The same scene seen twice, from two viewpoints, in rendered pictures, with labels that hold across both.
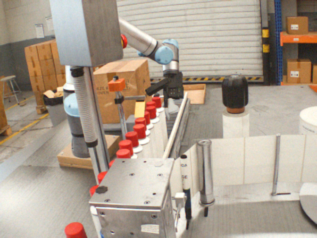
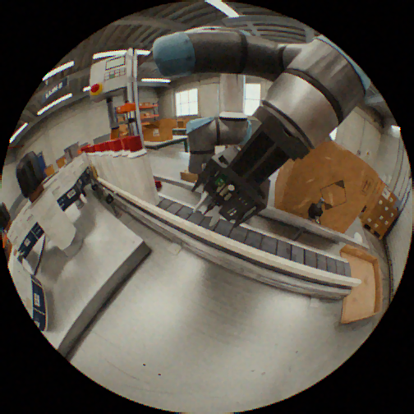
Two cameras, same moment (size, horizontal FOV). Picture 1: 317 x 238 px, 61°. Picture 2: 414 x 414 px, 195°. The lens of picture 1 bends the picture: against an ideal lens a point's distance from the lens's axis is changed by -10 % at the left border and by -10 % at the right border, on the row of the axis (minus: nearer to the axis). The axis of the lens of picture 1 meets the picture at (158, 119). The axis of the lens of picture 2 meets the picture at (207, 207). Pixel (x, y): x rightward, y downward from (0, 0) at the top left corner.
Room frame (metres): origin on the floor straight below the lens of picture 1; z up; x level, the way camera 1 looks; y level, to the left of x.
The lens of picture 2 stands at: (1.26, -0.22, 1.11)
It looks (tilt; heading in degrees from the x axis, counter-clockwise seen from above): 41 degrees down; 105
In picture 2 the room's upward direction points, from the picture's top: straight up
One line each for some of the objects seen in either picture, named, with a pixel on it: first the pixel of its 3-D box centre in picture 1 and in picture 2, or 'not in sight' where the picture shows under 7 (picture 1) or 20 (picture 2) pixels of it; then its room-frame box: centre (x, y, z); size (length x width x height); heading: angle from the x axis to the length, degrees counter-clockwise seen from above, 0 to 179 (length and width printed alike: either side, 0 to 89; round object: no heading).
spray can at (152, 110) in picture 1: (154, 135); (125, 170); (0.93, 0.02, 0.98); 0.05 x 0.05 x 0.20
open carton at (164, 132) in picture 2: not in sight; (160, 130); (-0.06, 1.66, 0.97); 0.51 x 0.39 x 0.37; 74
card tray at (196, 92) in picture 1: (184, 94); (366, 283); (1.81, -0.18, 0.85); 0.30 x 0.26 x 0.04; 167
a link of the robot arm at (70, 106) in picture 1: (80, 111); (202, 132); (1.11, 0.30, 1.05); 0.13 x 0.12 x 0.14; 18
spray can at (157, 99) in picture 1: (159, 124); (142, 174); (1.03, 0.00, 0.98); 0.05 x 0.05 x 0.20
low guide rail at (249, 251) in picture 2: (173, 132); (164, 215); (1.11, -0.06, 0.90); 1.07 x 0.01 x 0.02; 167
